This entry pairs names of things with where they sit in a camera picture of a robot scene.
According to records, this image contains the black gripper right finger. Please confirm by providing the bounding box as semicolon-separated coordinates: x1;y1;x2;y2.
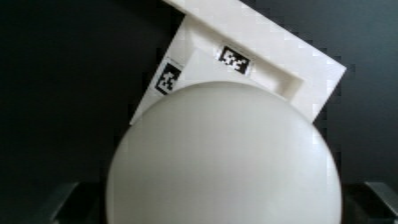
341;181;398;224

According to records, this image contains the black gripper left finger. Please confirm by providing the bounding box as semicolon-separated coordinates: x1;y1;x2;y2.
35;182;106;224

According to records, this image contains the white lamp bulb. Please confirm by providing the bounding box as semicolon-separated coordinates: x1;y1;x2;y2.
106;82;341;224

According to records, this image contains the white lamp base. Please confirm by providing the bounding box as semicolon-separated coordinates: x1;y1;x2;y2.
133;0;346;119

